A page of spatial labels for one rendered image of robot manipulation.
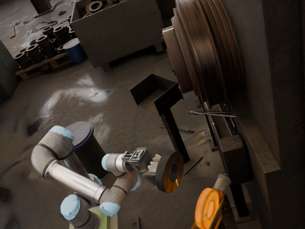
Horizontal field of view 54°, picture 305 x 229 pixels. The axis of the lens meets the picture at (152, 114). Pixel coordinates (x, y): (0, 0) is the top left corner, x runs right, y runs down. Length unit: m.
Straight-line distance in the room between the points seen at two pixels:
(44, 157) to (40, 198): 1.43
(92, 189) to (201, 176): 1.10
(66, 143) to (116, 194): 0.36
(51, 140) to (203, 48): 0.80
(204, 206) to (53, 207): 1.70
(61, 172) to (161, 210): 0.98
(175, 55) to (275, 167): 0.53
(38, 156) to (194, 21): 0.87
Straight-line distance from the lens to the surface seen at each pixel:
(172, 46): 1.15
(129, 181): 1.32
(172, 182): 1.12
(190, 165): 2.31
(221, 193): 1.26
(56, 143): 1.44
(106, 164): 1.30
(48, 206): 2.70
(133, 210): 2.25
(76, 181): 1.34
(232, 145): 1.28
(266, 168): 1.10
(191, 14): 1.11
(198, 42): 1.06
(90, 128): 2.37
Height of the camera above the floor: 1.74
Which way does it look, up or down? 37 degrees down
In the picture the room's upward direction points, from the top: 24 degrees counter-clockwise
